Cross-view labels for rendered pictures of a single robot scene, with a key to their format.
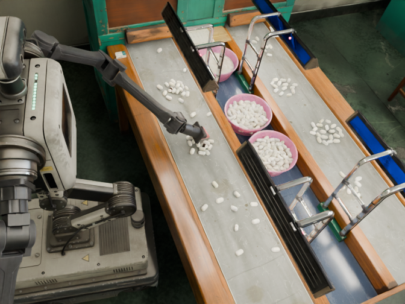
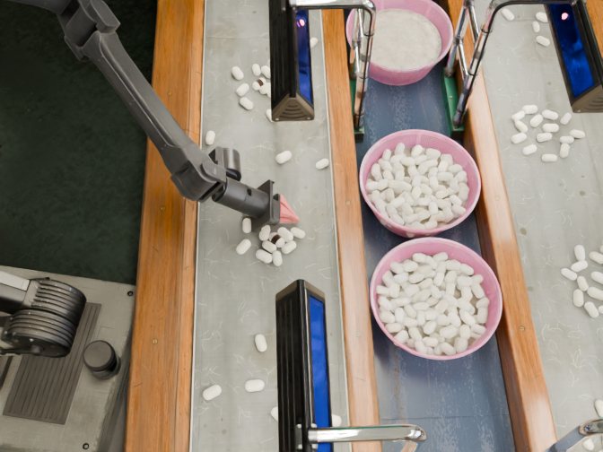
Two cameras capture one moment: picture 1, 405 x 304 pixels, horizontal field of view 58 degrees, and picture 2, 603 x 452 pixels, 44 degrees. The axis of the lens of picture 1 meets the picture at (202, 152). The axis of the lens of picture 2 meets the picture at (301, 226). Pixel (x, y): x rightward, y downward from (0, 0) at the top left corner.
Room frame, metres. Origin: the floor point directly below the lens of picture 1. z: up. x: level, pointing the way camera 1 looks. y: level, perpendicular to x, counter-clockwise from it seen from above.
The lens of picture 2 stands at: (0.50, -0.39, 2.15)
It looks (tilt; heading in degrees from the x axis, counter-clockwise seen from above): 61 degrees down; 28
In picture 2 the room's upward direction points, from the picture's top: 1 degrees clockwise
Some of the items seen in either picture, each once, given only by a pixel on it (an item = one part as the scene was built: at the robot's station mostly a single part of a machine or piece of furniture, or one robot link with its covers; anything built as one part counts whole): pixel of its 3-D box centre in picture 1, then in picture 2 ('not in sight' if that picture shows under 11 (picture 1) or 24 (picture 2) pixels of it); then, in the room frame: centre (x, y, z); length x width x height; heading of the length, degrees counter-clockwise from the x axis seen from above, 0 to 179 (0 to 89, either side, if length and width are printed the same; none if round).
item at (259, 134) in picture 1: (270, 155); (432, 304); (1.16, -0.35, 0.72); 0.27 x 0.27 x 0.10
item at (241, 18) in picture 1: (248, 17); not in sight; (2.19, -0.14, 0.83); 0.30 x 0.06 x 0.07; 121
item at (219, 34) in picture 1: (203, 37); not in sight; (1.97, 0.12, 0.77); 0.33 x 0.15 x 0.01; 121
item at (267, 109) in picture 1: (246, 116); (416, 189); (1.40, -0.21, 0.72); 0.27 x 0.27 x 0.10
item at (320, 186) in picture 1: (285, 133); (499, 255); (1.35, -0.43, 0.71); 1.81 x 0.05 x 0.11; 31
